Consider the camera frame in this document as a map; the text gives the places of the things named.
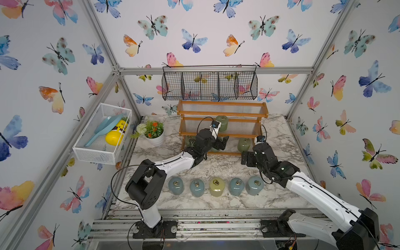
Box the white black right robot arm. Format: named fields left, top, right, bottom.
left=241, top=142, right=380, bottom=250

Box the blue canister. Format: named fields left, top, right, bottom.
left=229, top=178, right=245, bottom=196
left=245, top=176, right=264, bottom=196
left=190, top=179, right=205, bottom=197
left=168, top=177, right=184, bottom=195

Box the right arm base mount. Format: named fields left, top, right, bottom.
left=260, top=209, right=298, bottom=238

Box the yellow bottle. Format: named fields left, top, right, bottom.
left=105, top=120, right=127, bottom=146

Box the yellow canister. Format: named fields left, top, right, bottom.
left=209, top=177, right=225, bottom=197

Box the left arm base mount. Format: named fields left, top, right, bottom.
left=131, top=220, right=178, bottom=239

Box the aluminium front rail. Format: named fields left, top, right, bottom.
left=87, top=209, right=351, bottom=243

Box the wooden three-tier shelf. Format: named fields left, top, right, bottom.
left=177, top=100, right=269, bottom=156

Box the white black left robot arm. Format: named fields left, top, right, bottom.
left=125, top=128, right=229, bottom=229

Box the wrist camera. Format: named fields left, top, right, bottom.
left=255, top=135, right=266, bottom=145
left=210, top=120, right=221, bottom=139

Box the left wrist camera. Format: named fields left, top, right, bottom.
left=210, top=120, right=221, bottom=139

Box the green canister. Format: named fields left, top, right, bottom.
left=210, top=148, right=220, bottom=153
left=237, top=138, right=252, bottom=152
left=216, top=116, right=229, bottom=132
left=185, top=136, right=196, bottom=148

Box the white wire wall basket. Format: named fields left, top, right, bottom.
left=73, top=103, right=132, bottom=165

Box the white potted flower plant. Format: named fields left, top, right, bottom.
left=131, top=120, right=165, bottom=147

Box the light blue plastic scoop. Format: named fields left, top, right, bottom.
left=84, top=114, right=123, bottom=148

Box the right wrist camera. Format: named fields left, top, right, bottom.
left=255, top=135, right=266, bottom=145

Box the black wire wall basket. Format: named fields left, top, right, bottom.
left=159, top=65, right=258, bottom=102

